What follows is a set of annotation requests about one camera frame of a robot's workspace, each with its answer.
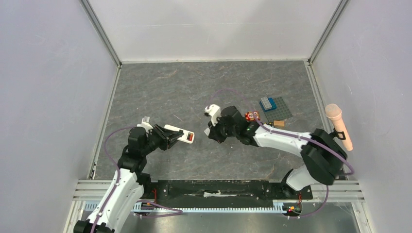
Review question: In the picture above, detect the white slotted cable duct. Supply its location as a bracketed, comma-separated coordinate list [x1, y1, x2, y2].
[132, 202, 301, 214]

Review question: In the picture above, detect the grey lego baseplate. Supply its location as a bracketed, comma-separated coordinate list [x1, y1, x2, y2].
[265, 97, 293, 122]

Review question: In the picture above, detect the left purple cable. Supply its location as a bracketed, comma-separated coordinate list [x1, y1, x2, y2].
[90, 127, 183, 233]

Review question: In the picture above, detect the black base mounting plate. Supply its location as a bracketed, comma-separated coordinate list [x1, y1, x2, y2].
[142, 180, 313, 208]

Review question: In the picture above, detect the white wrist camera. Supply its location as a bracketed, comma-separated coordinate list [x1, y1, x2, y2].
[137, 116, 153, 133]
[204, 104, 221, 126]

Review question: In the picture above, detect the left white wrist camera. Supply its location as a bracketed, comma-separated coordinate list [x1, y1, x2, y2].
[137, 116, 153, 133]

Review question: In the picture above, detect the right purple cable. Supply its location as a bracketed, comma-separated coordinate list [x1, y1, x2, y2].
[210, 89, 355, 219]

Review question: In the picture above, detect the blue lego brick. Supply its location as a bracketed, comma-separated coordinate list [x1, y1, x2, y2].
[259, 98, 277, 112]

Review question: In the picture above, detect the pink microphone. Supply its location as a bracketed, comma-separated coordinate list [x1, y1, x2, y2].
[325, 103, 353, 151]

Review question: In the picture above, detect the black microphone stand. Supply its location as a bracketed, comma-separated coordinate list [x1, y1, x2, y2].
[331, 128, 346, 141]

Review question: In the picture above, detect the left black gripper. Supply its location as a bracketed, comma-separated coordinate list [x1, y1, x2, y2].
[141, 124, 183, 155]

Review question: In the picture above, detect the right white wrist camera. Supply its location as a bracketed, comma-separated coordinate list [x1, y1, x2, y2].
[204, 104, 221, 126]

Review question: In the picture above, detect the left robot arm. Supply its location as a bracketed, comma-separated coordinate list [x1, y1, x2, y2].
[73, 122, 194, 233]

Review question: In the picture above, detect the red owl number block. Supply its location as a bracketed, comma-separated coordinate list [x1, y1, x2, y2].
[244, 111, 260, 121]

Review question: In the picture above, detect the purple cable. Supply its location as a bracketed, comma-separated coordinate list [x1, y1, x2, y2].
[210, 89, 355, 219]
[90, 127, 183, 233]

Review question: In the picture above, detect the wooden block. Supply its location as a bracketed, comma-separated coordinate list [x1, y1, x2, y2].
[273, 120, 285, 128]

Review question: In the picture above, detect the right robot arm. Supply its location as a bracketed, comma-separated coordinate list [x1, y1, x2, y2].
[204, 104, 347, 198]

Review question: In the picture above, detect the grey lego brick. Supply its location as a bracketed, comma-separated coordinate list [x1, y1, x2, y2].
[260, 97, 272, 111]

